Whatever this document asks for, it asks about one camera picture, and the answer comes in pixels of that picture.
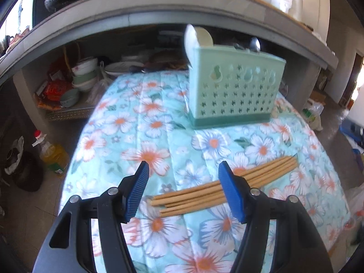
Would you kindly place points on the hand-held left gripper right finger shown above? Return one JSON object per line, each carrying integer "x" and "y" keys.
{"x": 231, "y": 193}

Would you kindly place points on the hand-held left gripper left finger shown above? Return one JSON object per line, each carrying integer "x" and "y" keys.
{"x": 138, "y": 193}

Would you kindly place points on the bundle of wooden chopsticks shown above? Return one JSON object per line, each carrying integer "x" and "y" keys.
{"x": 199, "y": 199}

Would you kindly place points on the green plastic utensil holder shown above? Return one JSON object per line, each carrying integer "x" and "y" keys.
{"x": 233, "y": 96}

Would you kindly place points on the metal spoon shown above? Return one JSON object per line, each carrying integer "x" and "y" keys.
{"x": 255, "y": 45}

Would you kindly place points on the small white plastic spoon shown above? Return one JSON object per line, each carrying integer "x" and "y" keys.
{"x": 204, "y": 37}

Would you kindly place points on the floral light blue blanket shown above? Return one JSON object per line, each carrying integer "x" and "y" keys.
{"x": 176, "y": 148}

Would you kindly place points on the yellow cooking oil bottle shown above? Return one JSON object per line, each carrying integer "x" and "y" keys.
{"x": 55, "y": 156}

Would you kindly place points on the clear plastic bag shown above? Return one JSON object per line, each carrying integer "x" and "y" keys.
{"x": 98, "y": 89}

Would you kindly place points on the plastic bag with green contents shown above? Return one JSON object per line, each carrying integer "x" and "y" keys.
{"x": 312, "y": 115}

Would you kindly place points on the black trash bin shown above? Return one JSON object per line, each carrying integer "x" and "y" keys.
{"x": 27, "y": 173}

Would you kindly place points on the teal bowl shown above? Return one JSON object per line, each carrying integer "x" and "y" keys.
{"x": 69, "y": 96}

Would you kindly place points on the white plate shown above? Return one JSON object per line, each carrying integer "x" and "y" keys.
{"x": 122, "y": 66}

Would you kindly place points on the cardboard box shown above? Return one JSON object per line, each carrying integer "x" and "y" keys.
{"x": 318, "y": 96}

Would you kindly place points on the stack of white bowls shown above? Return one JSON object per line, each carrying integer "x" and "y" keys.
{"x": 84, "y": 74}

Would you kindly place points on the red snack packets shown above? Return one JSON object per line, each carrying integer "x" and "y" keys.
{"x": 52, "y": 88}

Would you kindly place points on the blue cloth pile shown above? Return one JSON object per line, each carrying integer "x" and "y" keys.
{"x": 352, "y": 129}

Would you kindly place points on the wooden board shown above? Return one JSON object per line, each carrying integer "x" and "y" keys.
{"x": 267, "y": 3}

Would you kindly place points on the white kitchen appliance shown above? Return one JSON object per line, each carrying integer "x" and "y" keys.
{"x": 287, "y": 2}

